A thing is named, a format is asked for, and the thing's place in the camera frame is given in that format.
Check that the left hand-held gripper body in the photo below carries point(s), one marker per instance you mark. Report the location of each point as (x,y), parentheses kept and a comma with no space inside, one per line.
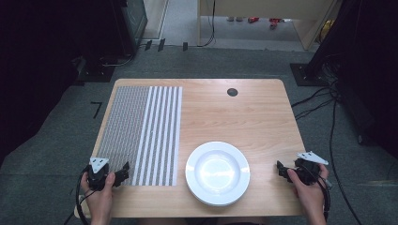
(97,175)

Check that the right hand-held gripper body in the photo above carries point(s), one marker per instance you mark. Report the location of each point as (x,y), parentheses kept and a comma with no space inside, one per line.
(308,171)

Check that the person's right hand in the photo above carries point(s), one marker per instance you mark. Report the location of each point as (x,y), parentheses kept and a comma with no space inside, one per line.
(308,195)

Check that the person's left hand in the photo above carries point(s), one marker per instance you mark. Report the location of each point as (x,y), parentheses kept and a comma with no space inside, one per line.
(99,200)

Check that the grey white striped placemat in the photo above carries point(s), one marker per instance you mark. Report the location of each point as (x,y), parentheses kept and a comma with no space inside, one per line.
(140,131)

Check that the white round plate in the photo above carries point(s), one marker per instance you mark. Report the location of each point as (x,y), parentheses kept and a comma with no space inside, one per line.
(217,173)

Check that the black stand base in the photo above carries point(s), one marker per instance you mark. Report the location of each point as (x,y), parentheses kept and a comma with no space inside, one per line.
(305,76)
(95,73)

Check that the yellow object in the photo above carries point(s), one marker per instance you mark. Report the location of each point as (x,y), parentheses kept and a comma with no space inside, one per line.
(327,29)

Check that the red tool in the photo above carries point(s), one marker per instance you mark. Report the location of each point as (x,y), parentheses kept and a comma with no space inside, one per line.
(274,22)
(253,19)

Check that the dark cabinet with glass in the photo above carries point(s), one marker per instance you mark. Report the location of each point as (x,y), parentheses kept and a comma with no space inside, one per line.
(136,22)

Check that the light wooden desk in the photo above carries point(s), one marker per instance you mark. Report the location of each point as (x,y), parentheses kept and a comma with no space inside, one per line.
(266,7)

